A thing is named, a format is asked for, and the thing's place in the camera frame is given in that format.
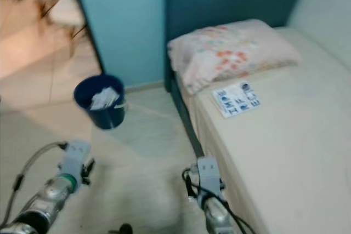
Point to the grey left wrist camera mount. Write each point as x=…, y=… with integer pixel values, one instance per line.
x=75, y=154

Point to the dark blue plastic bucket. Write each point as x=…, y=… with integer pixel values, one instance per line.
x=104, y=119

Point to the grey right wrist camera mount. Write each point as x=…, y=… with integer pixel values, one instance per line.
x=208, y=173

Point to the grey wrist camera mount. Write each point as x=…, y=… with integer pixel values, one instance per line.
x=75, y=154
x=208, y=173

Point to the pink patterned pillow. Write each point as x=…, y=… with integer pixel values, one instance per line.
x=233, y=53

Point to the cream sheeted mattress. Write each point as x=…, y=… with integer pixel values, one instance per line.
x=285, y=163

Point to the dark door frame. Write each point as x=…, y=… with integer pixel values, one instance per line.
x=86, y=20

